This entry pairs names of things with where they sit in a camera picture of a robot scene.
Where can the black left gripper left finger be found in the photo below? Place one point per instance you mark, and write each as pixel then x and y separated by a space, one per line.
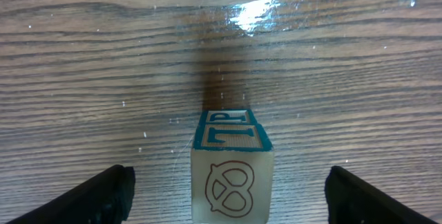
pixel 106 198

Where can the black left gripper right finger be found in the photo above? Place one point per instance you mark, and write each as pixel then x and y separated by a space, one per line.
pixel 351 200

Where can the blue letter T pretzel block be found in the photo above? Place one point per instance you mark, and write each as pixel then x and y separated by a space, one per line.
pixel 231 174

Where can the blue letter P block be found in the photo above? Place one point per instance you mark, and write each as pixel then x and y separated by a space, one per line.
pixel 227 116

